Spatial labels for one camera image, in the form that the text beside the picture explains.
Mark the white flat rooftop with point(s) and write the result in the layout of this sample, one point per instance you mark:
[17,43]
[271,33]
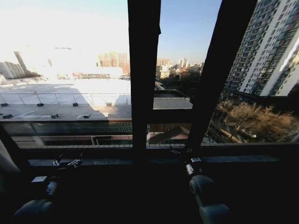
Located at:
[77,89]

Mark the dark low roof building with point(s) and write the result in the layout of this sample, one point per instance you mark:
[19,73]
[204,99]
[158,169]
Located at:
[171,100]

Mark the white high-rise tower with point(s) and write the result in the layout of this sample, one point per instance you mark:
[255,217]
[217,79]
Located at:
[264,51]

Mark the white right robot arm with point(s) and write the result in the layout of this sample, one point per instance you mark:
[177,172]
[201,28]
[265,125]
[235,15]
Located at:
[203,186]

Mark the red-brown apartment block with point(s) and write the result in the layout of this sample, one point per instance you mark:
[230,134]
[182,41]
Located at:
[114,60]

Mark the grey distant building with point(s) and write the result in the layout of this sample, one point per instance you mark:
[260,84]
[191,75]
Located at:
[12,67]

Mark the dark window frame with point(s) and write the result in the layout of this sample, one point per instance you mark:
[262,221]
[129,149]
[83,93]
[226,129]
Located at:
[142,70]

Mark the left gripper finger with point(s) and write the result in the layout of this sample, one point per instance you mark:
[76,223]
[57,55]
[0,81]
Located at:
[56,162]
[74,162]

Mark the bare brown trees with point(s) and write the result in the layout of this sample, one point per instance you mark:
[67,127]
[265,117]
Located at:
[252,121]

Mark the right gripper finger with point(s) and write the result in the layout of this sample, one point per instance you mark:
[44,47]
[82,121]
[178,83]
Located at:
[175,152]
[189,150]

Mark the pale grey curtain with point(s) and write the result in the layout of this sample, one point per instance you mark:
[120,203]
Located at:
[7,155]

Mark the grey window sill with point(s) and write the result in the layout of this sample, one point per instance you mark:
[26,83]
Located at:
[112,161]

